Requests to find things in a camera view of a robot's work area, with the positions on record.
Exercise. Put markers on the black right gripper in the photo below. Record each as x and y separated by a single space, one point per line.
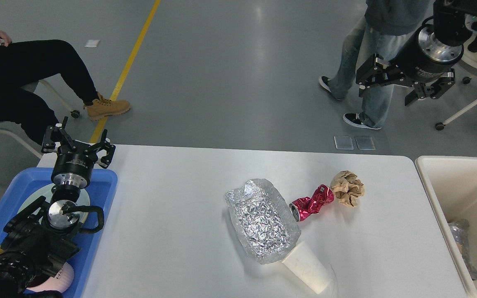
423 58

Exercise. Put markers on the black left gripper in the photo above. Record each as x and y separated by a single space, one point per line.
72 168

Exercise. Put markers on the small brown paper ball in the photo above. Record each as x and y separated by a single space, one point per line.
347 188

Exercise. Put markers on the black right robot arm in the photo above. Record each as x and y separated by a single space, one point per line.
449 22

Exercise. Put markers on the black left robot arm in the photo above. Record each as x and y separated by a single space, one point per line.
39 239

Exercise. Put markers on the tan work boot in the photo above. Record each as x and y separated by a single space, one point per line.
102 107

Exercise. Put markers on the blue plastic tray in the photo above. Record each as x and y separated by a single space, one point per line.
101 192

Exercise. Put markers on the person in blue jeans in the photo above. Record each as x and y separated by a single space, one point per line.
383 30

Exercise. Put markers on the right clear floor plate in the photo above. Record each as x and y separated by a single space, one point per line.
365 143

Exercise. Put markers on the clear floor plate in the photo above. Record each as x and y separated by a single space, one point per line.
343 143
365 143

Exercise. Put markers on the left clear floor plate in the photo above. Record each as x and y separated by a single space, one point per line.
343 143

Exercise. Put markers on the white paper scrap on floor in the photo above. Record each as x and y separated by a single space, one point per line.
92 43

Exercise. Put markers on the seated person in black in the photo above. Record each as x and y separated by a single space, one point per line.
22 63

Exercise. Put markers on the beige plastic bin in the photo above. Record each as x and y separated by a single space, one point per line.
451 185

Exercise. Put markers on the pink HOME mug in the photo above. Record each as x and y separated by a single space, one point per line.
61 282

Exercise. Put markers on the clear plastic in bin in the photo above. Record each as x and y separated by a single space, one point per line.
459 230

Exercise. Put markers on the crushed red can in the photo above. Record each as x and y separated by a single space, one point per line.
302 208

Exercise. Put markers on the crumpled aluminium foil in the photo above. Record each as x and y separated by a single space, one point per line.
263 221

